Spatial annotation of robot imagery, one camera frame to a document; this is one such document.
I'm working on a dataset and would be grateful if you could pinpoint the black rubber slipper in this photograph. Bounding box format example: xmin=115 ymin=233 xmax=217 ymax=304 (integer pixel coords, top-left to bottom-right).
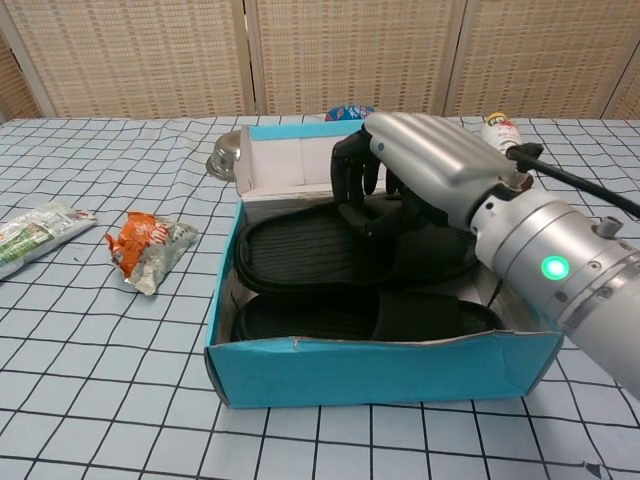
xmin=234 ymin=202 xmax=481 ymax=294
xmin=230 ymin=292 xmax=506 ymax=342

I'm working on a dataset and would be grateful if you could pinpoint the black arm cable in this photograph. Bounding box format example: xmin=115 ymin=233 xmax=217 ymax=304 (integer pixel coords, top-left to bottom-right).
xmin=504 ymin=142 xmax=640 ymax=219

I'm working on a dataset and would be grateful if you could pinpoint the stainless steel bowl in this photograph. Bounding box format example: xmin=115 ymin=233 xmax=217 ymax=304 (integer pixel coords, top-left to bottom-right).
xmin=205 ymin=131 xmax=243 ymax=178

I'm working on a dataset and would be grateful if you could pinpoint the blue red snack bag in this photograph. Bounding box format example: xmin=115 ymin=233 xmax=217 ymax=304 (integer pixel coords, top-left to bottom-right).
xmin=324 ymin=103 xmax=381 ymax=123

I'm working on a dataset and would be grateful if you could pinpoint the crumpled orange snack bag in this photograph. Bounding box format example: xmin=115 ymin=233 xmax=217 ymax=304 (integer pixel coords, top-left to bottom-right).
xmin=104 ymin=210 xmax=197 ymax=296

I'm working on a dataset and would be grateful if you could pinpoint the white drink bottle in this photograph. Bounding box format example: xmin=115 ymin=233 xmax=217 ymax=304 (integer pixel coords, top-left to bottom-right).
xmin=480 ymin=113 xmax=524 ymax=151

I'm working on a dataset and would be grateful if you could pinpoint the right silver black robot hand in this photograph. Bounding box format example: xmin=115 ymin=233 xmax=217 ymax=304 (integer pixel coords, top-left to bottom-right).
xmin=330 ymin=112 xmax=521 ymax=241

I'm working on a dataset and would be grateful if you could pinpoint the blue cardboard shoe box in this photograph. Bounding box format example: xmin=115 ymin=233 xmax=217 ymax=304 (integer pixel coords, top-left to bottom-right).
xmin=203 ymin=123 xmax=565 ymax=410

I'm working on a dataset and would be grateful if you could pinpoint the woven folding screen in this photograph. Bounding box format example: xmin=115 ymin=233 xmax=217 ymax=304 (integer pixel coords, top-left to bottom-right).
xmin=0 ymin=0 xmax=640 ymax=121

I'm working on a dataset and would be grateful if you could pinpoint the blue checked tablecloth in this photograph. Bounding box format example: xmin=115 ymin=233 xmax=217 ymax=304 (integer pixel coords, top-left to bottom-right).
xmin=0 ymin=115 xmax=640 ymax=480

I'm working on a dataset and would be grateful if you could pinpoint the white green snack package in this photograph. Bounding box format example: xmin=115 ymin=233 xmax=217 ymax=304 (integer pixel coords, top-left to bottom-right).
xmin=0 ymin=201 xmax=97 ymax=281

